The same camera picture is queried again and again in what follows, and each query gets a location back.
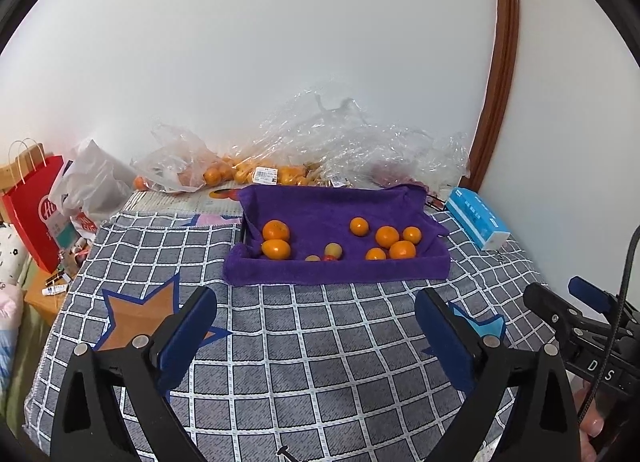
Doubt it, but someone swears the small orange aside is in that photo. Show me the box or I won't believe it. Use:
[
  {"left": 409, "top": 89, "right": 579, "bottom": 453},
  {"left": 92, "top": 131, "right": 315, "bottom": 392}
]
[{"left": 349, "top": 217, "right": 370, "bottom": 237}]

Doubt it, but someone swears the oval orange fruit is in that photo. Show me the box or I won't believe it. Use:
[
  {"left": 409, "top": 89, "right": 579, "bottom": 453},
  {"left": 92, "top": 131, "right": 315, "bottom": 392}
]
[{"left": 260, "top": 239, "right": 292, "bottom": 260}]

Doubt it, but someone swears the large round orange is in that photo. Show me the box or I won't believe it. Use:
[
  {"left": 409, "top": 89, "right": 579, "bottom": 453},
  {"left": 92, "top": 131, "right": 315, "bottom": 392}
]
[{"left": 262, "top": 219, "right": 291, "bottom": 242}]

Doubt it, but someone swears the right hand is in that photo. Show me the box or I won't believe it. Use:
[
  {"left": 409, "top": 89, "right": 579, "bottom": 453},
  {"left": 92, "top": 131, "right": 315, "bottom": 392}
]
[{"left": 573, "top": 378, "right": 604, "bottom": 462}]

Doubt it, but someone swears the blue tissue pack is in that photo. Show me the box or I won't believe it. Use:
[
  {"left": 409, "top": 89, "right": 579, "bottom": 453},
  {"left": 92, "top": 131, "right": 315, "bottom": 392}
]
[{"left": 446, "top": 188, "right": 511, "bottom": 252}]

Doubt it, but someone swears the small orange tray far right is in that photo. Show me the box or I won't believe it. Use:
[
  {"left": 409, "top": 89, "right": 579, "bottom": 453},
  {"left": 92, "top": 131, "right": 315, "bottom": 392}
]
[{"left": 402, "top": 226, "right": 423, "bottom": 245}]

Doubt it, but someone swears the orange in tray front right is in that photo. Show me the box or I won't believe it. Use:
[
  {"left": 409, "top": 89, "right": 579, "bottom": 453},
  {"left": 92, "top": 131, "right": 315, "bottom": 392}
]
[{"left": 388, "top": 240, "right": 416, "bottom": 260}]

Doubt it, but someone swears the orange in tray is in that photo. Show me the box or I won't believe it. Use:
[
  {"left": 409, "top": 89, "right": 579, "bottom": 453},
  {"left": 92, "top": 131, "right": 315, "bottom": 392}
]
[
  {"left": 388, "top": 240, "right": 416, "bottom": 260},
  {"left": 374, "top": 226, "right": 400, "bottom": 249}
]

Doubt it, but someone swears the grey checked blanket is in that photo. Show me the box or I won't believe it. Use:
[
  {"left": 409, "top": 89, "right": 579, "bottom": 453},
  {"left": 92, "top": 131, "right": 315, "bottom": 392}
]
[{"left": 22, "top": 208, "right": 566, "bottom": 462}]

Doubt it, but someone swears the black tray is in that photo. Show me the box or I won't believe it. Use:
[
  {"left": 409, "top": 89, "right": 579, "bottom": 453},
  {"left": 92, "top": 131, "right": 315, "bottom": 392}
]
[{"left": 239, "top": 217, "right": 247, "bottom": 253}]

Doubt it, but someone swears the white plastic bag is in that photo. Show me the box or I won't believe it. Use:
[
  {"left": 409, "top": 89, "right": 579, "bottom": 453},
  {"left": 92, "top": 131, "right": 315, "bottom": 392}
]
[{"left": 49, "top": 140, "right": 136, "bottom": 241}]

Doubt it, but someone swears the pale yellow fruit in tray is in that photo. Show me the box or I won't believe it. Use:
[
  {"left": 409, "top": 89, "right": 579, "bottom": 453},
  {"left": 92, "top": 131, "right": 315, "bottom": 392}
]
[{"left": 323, "top": 242, "right": 343, "bottom": 260}]

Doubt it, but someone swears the red paper bag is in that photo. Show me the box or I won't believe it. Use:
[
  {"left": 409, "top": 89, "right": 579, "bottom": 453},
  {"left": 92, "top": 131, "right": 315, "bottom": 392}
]
[{"left": 1, "top": 138, "right": 64, "bottom": 272}]

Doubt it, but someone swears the purple towel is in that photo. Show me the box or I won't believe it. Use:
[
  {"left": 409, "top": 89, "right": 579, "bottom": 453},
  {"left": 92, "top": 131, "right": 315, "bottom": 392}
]
[{"left": 224, "top": 185, "right": 450, "bottom": 286}]

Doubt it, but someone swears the clear bag of kumquats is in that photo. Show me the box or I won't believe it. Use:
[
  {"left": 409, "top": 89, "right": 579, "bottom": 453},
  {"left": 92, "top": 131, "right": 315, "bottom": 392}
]
[{"left": 131, "top": 124, "right": 234, "bottom": 194}]

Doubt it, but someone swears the large clear plastic bag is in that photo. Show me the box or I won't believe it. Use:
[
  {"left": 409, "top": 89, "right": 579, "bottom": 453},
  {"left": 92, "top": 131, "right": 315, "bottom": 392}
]
[{"left": 232, "top": 91, "right": 469, "bottom": 194}]

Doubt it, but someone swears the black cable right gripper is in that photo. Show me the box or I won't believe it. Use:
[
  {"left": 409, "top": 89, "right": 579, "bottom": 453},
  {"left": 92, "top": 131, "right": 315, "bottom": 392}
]
[{"left": 574, "top": 224, "right": 640, "bottom": 425}]

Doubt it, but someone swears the brown wooden door frame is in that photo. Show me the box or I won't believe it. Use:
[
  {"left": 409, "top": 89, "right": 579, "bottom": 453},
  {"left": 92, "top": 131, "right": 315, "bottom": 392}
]
[{"left": 461, "top": 0, "right": 521, "bottom": 191}]

